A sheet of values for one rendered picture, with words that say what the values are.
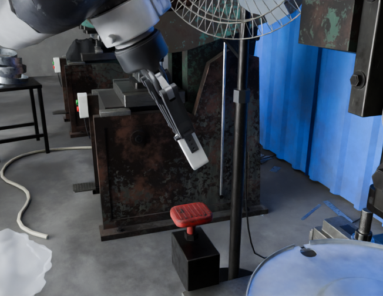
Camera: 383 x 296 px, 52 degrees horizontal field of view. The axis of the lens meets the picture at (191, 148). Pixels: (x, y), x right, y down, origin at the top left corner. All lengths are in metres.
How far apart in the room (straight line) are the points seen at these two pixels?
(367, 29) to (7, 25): 0.42
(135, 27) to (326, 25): 0.24
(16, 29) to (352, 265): 0.53
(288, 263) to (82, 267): 1.43
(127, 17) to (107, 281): 1.40
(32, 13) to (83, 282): 1.45
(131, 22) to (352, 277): 0.43
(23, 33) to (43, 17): 0.06
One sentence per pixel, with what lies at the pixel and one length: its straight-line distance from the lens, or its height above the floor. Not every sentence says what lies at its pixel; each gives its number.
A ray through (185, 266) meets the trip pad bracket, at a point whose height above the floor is 0.69.
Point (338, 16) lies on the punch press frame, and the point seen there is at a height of 1.10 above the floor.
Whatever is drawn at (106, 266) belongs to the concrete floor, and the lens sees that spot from 1.89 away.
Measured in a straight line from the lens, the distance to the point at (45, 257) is 1.80.
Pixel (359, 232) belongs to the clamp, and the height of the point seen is 0.77.
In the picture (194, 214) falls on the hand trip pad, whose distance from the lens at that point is 0.70.
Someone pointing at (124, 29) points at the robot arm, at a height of 1.08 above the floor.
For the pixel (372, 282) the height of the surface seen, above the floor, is 0.79.
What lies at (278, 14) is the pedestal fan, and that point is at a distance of 1.13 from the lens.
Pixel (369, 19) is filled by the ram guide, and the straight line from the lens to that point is 0.47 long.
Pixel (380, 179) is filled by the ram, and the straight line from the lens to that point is 0.46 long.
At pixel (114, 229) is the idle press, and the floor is 0.03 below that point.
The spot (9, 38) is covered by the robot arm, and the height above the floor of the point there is 1.07.
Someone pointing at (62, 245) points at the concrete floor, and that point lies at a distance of 2.08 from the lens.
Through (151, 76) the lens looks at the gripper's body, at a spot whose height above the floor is 1.01.
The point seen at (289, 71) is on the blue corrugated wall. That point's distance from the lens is 2.84.
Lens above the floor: 1.11
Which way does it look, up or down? 20 degrees down
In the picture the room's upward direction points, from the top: straight up
